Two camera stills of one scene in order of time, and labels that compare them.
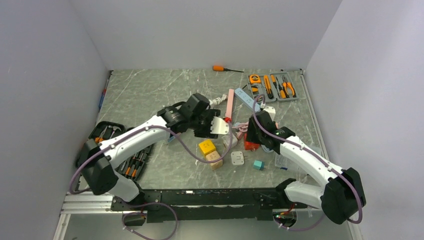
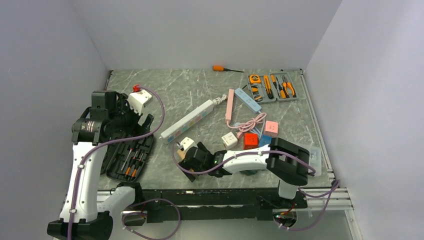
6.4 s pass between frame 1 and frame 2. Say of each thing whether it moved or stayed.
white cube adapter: stayed
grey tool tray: stayed
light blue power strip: stayed
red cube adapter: stayed
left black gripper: moved
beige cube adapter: moved
